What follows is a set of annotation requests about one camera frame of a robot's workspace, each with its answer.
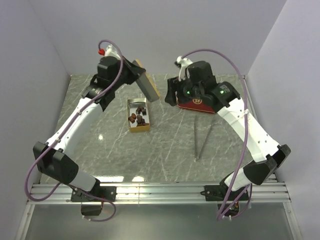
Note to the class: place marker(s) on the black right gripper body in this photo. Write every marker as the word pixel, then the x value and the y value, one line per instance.
pixel 187 90

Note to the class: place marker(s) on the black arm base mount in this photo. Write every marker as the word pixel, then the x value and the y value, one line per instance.
pixel 217 193

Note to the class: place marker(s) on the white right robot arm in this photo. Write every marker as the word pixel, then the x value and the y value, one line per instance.
pixel 267 154

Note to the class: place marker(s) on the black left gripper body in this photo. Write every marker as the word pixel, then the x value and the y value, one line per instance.
pixel 127 75

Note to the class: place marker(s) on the gold metal tin box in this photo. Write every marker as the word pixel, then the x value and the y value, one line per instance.
pixel 132 105

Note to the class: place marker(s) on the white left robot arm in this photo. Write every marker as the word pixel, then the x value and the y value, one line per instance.
pixel 53 158

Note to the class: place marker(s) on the dark chocolate piece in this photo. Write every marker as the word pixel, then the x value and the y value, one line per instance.
pixel 139 109
pixel 144 112

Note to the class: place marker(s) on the black box under rail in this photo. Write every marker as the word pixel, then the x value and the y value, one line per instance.
pixel 91 210

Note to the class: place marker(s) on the electronics board with led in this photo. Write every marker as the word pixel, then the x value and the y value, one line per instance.
pixel 231 210

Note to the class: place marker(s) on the aluminium rail frame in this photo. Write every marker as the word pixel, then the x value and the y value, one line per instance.
pixel 159 175

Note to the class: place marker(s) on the red rectangular tray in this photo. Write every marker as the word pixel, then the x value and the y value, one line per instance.
pixel 194 104

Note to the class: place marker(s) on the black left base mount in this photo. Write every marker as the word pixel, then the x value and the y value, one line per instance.
pixel 103 192

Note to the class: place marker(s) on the silver tin lid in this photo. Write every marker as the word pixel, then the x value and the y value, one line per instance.
pixel 147 86

